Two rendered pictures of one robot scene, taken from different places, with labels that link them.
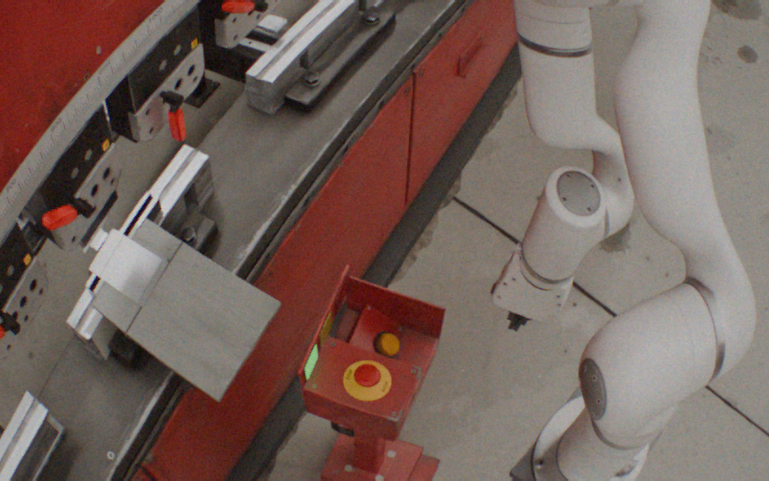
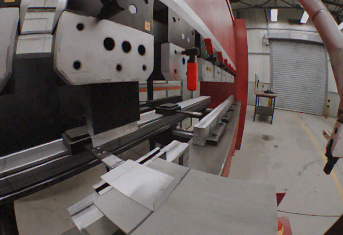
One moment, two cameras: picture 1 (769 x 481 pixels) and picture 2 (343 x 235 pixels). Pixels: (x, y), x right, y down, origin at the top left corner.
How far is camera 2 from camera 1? 1.01 m
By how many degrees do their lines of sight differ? 48
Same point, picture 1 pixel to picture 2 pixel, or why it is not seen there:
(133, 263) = (145, 179)
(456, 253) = not seen: hidden behind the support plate
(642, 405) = not seen: outside the picture
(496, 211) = not seen: hidden behind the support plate
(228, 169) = (192, 160)
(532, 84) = (329, 24)
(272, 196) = (216, 167)
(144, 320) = (156, 223)
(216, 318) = (239, 208)
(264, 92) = (201, 134)
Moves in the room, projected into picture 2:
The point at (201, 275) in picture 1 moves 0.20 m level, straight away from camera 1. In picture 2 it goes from (213, 184) to (174, 140)
